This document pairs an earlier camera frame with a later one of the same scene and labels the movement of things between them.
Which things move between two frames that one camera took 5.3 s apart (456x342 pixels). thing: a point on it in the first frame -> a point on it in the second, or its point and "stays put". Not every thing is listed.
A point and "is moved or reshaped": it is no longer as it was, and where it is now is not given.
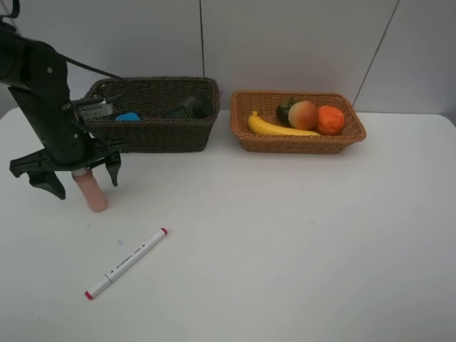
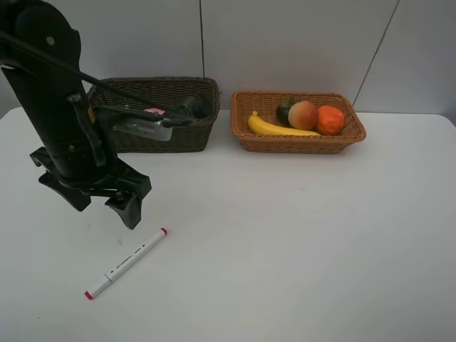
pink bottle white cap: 86,181 is moved or reshaped
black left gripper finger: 113,167 -> 129,206
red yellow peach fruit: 303,115 stays put
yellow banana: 260,125 stays put
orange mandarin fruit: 330,120 stays put
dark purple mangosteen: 283,110 stays put
